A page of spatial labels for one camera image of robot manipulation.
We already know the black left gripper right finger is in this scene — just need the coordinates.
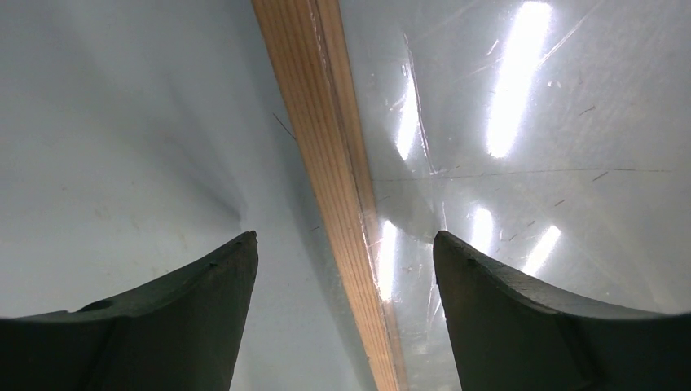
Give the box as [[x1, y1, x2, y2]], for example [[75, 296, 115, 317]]
[[433, 231, 690, 390]]

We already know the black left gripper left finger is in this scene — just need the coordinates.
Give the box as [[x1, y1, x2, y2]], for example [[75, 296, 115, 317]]
[[1, 231, 258, 390]]

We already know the wooden picture frame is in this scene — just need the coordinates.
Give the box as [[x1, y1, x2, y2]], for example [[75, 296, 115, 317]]
[[253, 1, 408, 390]]

